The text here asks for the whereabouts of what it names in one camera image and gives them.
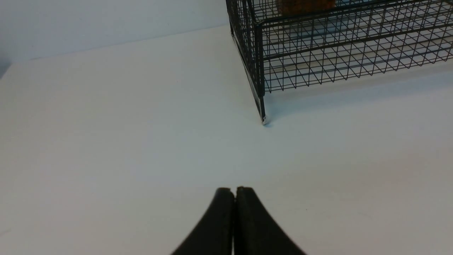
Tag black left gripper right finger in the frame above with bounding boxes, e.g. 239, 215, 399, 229
234, 187, 305, 255

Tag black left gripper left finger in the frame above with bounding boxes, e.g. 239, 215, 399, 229
172, 187, 235, 255

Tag black wire mesh shelf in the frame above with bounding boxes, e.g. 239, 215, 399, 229
225, 0, 453, 125

